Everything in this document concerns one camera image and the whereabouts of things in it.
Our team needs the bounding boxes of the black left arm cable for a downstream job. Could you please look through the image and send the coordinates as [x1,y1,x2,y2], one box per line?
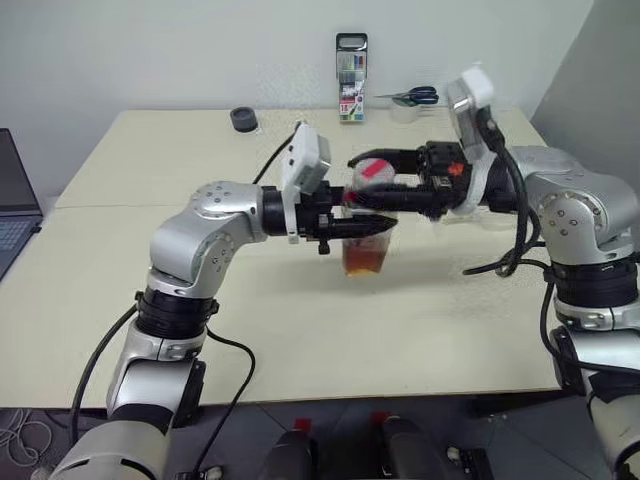
[69,122,306,480]

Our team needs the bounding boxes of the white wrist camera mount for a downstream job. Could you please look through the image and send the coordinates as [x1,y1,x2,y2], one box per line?
[446,62,497,219]
[279,123,334,246]

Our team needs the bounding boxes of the blue handled scissors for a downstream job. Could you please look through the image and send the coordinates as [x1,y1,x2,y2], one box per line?
[372,85,440,107]

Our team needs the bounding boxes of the clear bottle with brown drink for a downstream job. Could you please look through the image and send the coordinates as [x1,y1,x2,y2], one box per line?
[342,187,401,279]

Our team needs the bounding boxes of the dark grey round cap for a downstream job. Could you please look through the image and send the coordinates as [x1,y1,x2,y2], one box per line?
[229,106,259,134]

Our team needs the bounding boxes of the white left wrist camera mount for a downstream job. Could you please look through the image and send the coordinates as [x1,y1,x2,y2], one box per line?
[279,123,334,246]

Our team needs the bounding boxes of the dark laptop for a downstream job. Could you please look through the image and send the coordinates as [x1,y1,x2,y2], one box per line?
[0,128,45,281]

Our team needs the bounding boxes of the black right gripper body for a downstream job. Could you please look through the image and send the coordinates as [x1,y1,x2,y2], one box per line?
[417,141,474,221]

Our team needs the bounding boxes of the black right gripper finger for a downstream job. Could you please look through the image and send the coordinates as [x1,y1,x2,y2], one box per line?
[348,182,429,215]
[346,147,422,177]

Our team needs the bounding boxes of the dark rounded shape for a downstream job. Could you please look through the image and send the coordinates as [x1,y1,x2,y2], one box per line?
[262,418,319,480]
[370,412,449,480]

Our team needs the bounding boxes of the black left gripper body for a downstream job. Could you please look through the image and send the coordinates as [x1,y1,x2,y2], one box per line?
[298,182,351,255]

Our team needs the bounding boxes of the black marker pen pack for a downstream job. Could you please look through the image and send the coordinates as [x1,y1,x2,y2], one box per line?
[334,32,370,124]

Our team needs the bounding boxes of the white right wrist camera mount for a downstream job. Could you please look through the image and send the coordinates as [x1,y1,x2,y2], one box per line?
[446,62,497,219]

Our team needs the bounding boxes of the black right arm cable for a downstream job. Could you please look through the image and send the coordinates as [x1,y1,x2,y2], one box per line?
[462,105,609,396]

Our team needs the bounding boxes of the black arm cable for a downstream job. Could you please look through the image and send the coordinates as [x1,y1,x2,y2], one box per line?
[69,122,306,480]
[462,105,609,396]

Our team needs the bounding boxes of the white bottle cap red label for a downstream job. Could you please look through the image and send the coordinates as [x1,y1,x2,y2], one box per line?
[352,157,396,194]

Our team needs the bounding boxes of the white cable on floor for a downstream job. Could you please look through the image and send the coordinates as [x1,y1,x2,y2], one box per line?
[0,407,54,469]

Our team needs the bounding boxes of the clear tape roll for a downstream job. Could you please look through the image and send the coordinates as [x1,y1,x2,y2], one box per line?
[389,102,424,124]

